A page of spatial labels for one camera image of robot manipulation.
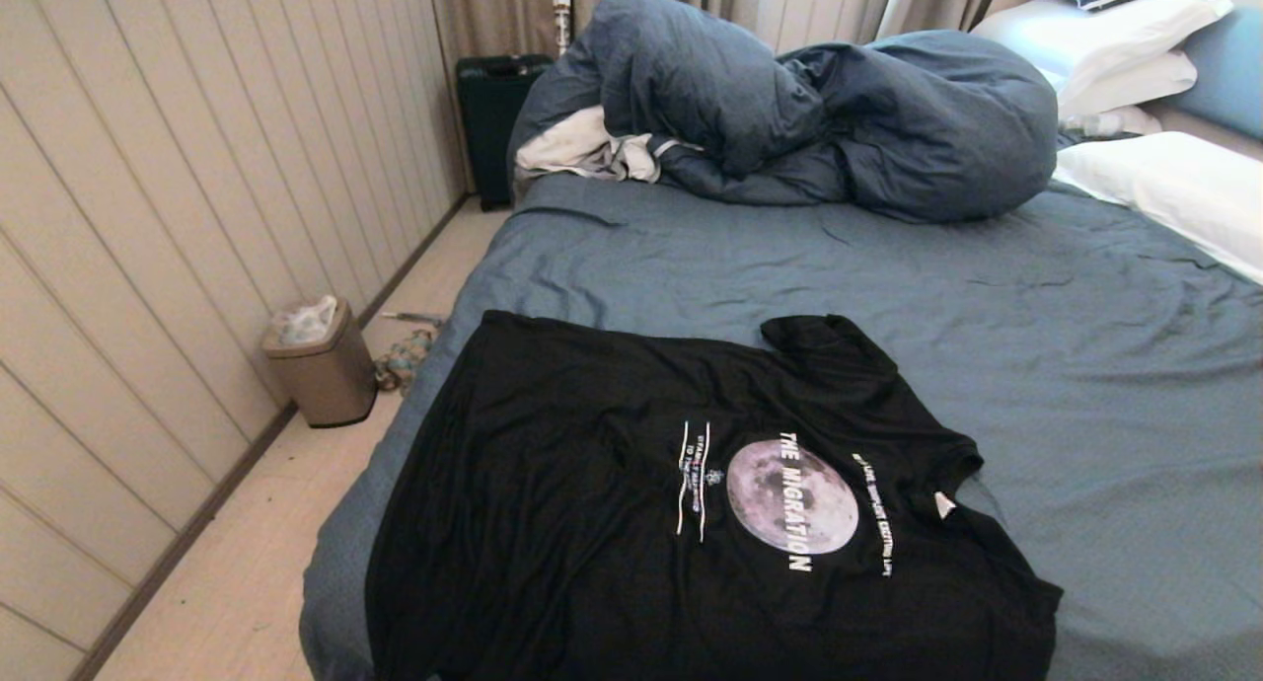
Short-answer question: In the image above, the black printed t-shirt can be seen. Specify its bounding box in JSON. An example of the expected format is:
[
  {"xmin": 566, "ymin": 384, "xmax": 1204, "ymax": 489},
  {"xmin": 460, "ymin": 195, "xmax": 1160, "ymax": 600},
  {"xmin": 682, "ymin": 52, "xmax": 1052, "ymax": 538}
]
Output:
[{"xmin": 365, "ymin": 311, "xmax": 1065, "ymax": 681}]

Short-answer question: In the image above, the teal patterned cloth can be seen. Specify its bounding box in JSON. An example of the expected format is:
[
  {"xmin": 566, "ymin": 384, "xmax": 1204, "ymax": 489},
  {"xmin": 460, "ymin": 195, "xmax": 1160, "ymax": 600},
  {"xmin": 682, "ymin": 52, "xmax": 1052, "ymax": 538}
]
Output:
[{"xmin": 375, "ymin": 326, "xmax": 438, "ymax": 394}]

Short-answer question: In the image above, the black suitcase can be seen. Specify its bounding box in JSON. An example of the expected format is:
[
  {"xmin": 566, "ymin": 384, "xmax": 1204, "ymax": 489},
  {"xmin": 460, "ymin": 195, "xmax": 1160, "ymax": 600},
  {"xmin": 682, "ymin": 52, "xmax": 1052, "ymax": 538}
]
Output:
[{"xmin": 456, "ymin": 54, "xmax": 554, "ymax": 211}]

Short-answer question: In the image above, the bronze trash bin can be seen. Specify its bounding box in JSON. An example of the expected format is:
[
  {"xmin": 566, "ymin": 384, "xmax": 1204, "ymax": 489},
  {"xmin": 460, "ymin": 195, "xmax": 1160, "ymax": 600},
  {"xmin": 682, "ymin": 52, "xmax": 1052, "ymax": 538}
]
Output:
[{"xmin": 261, "ymin": 298, "xmax": 379, "ymax": 428}]

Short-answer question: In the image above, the clear plastic bin bag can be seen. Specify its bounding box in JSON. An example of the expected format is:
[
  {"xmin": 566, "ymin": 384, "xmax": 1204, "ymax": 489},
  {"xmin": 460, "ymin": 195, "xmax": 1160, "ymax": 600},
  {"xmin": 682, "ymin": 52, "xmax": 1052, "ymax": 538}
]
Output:
[{"xmin": 272, "ymin": 295, "xmax": 338, "ymax": 346}]

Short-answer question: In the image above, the crumpled dark blue duvet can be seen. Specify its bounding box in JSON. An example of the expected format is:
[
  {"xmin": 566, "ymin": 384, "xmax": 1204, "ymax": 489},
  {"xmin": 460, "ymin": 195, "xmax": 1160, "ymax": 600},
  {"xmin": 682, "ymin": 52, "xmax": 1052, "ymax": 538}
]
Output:
[{"xmin": 508, "ymin": 0, "xmax": 1062, "ymax": 223}]

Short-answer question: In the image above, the beige curtain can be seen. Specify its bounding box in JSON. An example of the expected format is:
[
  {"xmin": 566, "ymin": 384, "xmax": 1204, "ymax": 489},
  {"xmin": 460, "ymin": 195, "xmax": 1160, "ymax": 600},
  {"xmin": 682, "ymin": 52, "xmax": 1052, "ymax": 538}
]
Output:
[
  {"xmin": 427, "ymin": 0, "xmax": 766, "ymax": 70},
  {"xmin": 876, "ymin": 0, "xmax": 1052, "ymax": 42}
]

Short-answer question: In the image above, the bed with blue sheet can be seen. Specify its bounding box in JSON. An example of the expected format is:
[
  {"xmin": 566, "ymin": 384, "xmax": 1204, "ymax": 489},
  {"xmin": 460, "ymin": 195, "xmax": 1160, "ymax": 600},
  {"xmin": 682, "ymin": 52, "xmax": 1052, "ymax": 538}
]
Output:
[{"xmin": 299, "ymin": 173, "xmax": 1263, "ymax": 681}]

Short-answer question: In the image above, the white sheer curtain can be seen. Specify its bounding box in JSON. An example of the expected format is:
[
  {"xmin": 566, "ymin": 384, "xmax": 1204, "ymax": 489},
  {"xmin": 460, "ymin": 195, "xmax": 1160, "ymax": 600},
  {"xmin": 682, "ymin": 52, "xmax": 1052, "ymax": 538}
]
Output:
[{"xmin": 755, "ymin": 0, "xmax": 901, "ymax": 55}]

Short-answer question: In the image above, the small white pillow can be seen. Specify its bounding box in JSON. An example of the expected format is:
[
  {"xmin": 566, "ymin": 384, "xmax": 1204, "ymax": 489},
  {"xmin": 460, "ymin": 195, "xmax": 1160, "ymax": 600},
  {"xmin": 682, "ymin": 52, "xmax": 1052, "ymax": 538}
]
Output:
[{"xmin": 1064, "ymin": 106, "xmax": 1165, "ymax": 137}]

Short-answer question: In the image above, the flat white pillow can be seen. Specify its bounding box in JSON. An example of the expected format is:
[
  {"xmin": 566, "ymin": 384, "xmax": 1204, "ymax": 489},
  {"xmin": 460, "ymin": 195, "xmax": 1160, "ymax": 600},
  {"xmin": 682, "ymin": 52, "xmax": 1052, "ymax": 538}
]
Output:
[{"xmin": 1056, "ymin": 49, "xmax": 1200, "ymax": 119}]

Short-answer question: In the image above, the large white pillow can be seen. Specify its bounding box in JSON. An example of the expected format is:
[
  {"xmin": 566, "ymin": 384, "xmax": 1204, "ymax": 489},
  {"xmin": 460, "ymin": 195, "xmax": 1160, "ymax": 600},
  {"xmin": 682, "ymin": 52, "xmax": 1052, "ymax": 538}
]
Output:
[{"xmin": 972, "ymin": 0, "xmax": 1235, "ymax": 95}]

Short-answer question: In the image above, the long white pillow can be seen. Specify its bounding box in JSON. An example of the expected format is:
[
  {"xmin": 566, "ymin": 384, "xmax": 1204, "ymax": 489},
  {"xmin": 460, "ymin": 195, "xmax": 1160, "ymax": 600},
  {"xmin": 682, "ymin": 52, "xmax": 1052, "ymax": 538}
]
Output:
[{"xmin": 1054, "ymin": 132, "xmax": 1263, "ymax": 285}]

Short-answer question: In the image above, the blue padded headboard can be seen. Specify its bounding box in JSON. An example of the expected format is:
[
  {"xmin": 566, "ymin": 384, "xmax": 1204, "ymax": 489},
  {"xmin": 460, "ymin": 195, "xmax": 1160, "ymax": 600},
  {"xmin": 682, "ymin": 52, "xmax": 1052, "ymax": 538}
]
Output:
[{"xmin": 1179, "ymin": 8, "xmax": 1263, "ymax": 141}]

